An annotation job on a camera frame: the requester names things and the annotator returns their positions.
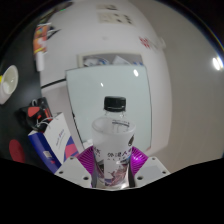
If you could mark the clear bottle with white label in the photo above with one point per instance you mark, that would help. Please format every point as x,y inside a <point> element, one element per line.
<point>113,150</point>

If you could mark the flat white case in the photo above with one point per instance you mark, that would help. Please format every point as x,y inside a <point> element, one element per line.
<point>40,61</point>

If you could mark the white wall-mounted fixture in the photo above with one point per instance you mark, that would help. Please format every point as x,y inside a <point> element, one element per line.
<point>162,43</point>

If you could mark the blue and white cardboard box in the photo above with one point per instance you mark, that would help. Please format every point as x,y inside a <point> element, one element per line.
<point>55,143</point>

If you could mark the small white wall poster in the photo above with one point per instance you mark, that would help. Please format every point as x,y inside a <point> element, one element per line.
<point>106,6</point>

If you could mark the framed notice board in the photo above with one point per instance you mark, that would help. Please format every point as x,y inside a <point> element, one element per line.
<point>110,60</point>

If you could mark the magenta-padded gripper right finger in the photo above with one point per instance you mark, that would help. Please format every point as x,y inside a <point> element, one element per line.
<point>151,170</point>

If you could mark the colourful book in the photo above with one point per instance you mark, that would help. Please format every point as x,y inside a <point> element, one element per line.
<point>40,38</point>

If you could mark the whiteboard on black stand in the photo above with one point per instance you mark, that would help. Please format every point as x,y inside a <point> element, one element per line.
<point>110,86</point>

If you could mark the large white wall poster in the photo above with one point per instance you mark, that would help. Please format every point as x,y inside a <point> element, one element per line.
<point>115,17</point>

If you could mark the red wall sign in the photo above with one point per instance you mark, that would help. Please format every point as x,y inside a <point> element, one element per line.
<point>148,42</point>

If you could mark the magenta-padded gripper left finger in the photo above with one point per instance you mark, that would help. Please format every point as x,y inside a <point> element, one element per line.
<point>71,170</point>

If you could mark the flat round red coaster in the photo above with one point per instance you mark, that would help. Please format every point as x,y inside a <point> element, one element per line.
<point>16,150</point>

